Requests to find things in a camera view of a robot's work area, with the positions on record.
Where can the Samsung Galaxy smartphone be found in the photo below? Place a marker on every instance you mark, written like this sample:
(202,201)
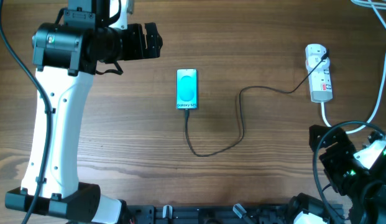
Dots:
(187,89)

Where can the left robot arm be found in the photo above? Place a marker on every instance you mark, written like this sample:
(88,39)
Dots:
(66,54)

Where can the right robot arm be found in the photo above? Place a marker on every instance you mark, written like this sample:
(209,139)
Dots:
(368,197)

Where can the white power strip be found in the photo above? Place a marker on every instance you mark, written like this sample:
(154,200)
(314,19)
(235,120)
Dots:
(319,80)

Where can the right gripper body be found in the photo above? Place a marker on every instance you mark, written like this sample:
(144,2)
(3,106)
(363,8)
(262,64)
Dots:
(345,172)

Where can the white USB charger plug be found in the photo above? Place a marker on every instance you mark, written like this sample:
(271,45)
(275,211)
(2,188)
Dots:
(317,62)

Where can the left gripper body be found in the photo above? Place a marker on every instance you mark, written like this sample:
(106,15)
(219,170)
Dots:
(132,43)

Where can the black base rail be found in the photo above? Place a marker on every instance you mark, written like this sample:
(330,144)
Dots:
(236,214)

